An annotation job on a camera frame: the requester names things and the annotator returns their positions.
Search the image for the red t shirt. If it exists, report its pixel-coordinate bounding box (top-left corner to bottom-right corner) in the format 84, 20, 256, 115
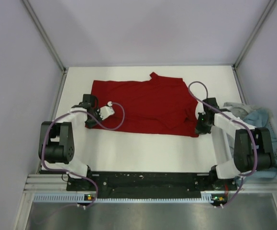
91, 72, 198, 138

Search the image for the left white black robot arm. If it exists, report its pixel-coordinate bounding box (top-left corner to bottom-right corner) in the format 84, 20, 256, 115
38, 94, 114, 190

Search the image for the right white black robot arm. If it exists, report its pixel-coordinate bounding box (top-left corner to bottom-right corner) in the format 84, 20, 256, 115
195, 98, 277, 190

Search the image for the light blue t shirt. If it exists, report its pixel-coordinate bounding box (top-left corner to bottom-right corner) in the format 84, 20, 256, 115
240, 108, 277, 180

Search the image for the white laundry basket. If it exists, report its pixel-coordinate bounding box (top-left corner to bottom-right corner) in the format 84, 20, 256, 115
210, 103, 277, 168

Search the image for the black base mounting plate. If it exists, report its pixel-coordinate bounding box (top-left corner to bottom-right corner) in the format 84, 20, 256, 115
66, 171, 237, 198

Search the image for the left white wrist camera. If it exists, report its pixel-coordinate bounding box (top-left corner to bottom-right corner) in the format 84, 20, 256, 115
99, 101, 115, 121

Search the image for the right aluminium frame post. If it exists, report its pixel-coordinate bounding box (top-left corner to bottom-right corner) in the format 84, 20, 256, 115
233, 0, 277, 71

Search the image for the aluminium frame post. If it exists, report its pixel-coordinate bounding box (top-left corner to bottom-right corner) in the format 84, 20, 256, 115
233, 0, 277, 71
21, 0, 66, 73

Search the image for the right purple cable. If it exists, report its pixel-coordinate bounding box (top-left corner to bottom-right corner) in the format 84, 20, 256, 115
188, 81, 259, 208

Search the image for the light blue cable duct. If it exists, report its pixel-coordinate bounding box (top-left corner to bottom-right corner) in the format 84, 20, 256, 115
33, 193, 225, 204

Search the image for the left aluminium frame post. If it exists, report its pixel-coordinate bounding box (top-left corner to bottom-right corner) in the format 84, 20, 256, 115
21, 0, 66, 73

